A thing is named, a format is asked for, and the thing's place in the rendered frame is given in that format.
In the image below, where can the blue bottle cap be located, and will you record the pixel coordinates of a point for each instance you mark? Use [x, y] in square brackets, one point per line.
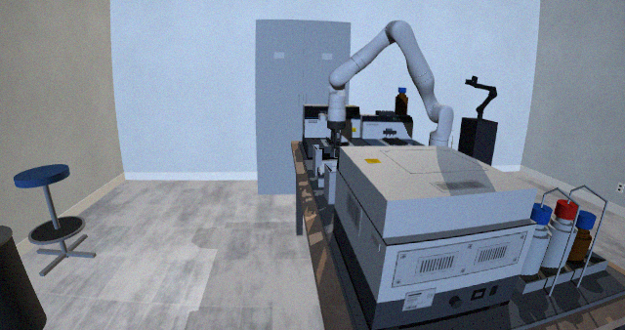
[586, 219]
[541, 215]

